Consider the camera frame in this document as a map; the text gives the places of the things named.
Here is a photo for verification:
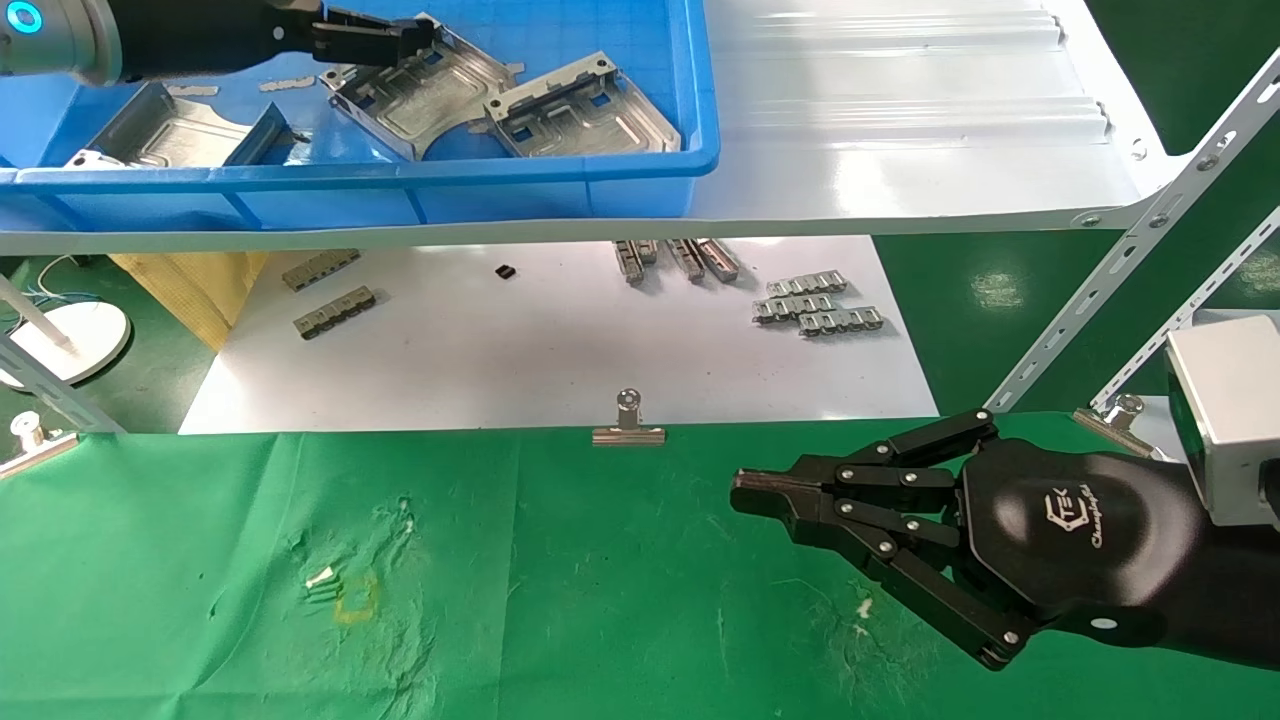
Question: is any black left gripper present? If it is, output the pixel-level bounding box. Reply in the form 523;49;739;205
250;0;438;67

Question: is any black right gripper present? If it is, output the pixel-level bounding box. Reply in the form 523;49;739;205
730;407;1207;672

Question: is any sheet metal bracket part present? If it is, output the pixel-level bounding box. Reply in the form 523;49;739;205
320;12;520;162
483;52;685;160

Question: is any blue plastic bin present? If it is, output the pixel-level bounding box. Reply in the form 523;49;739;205
0;0;722;234

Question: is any small silver clip strip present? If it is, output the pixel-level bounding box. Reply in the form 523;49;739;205
798;306;886;339
766;270;850;299
753;293;837;327

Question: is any small grey metal strip part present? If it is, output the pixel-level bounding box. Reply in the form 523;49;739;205
282;249;362;293
294;286;378;341

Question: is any silver binder clip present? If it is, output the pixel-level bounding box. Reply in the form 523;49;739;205
0;410;82;482
592;388;668;448
1073;393;1167;460

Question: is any yellow woven bag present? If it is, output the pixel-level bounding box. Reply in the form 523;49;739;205
108;252;270;354

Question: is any white metal shelf board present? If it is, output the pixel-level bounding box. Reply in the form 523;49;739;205
0;0;1197;257

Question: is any green cloth mat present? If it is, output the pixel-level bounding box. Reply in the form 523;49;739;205
0;410;1280;720

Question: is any white round stand base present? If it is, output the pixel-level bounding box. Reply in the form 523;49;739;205
0;300;133;389

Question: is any white stand pole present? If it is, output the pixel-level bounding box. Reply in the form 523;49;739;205
0;275;73;352

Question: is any curved-edge sheet metal bracket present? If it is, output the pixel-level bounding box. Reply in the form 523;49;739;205
65;78;297;169

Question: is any white slotted angle rail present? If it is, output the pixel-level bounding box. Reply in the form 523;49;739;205
995;75;1280;414
0;333;127;437
1090;205;1280;412

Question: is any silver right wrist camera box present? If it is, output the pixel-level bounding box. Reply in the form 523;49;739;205
1164;314;1280;529

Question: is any thin blue white cable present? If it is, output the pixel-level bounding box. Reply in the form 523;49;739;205
0;255;103;313

